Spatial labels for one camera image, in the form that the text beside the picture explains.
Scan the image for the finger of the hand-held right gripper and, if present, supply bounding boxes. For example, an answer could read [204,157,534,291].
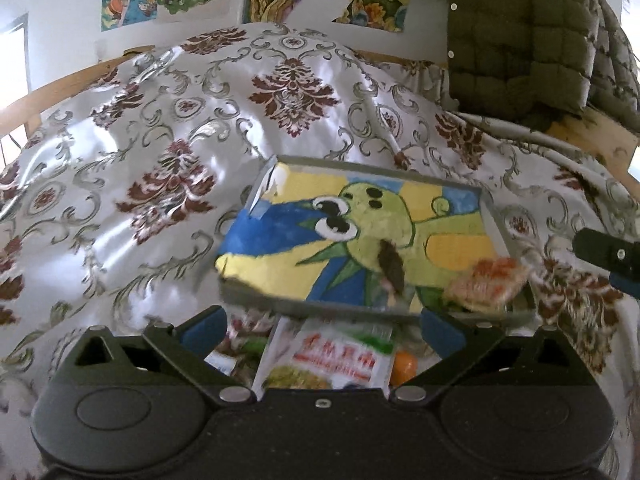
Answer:
[571,227,640,292]

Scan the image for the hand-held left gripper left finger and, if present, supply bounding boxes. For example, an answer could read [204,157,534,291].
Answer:
[62,305,259,409]

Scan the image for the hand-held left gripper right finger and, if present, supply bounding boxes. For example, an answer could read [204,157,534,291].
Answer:
[388,306,582,407]

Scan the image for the orange-red crisp snack packet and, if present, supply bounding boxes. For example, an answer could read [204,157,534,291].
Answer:
[444,256,532,313]

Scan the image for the grey tray with cartoon painting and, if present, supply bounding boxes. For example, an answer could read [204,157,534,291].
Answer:
[215,154,536,325]

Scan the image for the white snack packet green print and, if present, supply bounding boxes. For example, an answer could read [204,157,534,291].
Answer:
[251,316,397,392]

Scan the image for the small orange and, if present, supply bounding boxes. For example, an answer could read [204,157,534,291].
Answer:
[391,349,418,387]

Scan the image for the floral printed blanket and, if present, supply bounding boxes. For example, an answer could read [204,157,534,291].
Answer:
[0,22,640,480]

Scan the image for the light wooden board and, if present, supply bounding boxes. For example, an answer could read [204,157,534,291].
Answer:
[544,104,640,187]

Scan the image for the grey-green quilted coat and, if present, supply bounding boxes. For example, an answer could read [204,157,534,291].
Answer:
[582,0,640,135]

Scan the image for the green quilted cushion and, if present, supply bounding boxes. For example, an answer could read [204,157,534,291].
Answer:
[446,0,603,133]

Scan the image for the window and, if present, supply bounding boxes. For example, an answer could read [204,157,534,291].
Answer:
[0,11,32,112]

